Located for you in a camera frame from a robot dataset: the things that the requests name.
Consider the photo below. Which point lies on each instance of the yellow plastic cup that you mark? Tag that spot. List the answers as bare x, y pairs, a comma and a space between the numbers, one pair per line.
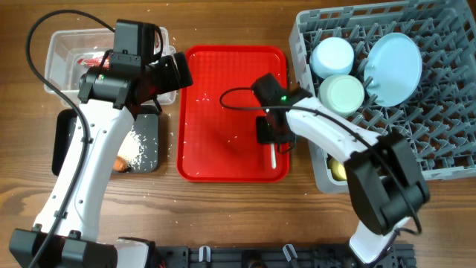
337, 169

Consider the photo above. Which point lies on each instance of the light blue rice bowl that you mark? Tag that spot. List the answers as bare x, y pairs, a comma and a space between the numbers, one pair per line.
333, 55

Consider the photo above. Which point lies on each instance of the green bowl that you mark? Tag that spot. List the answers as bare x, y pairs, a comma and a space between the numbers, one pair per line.
343, 94

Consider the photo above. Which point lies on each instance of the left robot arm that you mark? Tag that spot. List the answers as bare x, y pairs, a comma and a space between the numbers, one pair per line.
111, 94

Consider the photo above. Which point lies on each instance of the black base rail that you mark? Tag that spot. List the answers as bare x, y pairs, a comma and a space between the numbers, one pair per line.
321, 256

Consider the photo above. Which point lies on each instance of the black waste tray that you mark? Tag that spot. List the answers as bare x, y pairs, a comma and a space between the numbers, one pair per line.
147, 122

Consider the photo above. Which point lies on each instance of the orange carrot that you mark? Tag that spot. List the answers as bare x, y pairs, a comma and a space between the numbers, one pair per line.
121, 165

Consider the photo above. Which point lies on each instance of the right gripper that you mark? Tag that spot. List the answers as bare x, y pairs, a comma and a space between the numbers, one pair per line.
262, 138

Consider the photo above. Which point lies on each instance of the grey dishwasher rack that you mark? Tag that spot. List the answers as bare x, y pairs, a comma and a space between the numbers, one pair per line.
438, 119

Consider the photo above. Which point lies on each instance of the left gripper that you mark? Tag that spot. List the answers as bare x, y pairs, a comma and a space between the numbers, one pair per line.
174, 83

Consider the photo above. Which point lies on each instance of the clear plastic waste bin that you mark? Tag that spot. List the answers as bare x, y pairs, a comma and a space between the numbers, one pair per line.
61, 68

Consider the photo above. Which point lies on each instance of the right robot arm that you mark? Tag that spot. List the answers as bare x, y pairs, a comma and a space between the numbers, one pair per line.
385, 182

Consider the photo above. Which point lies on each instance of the red snack wrapper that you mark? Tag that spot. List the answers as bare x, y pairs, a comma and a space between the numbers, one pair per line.
90, 60

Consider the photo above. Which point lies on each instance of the red serving tray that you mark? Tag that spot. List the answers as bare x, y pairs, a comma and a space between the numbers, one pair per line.
217, 138

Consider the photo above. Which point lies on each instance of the light blue plate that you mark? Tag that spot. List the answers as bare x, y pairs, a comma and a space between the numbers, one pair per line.
393, 69

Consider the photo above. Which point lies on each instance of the white rice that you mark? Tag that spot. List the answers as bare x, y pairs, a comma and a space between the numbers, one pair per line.
141, 151

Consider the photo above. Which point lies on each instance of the white plastic spoon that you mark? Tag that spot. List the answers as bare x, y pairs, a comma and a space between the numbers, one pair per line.
273, 156

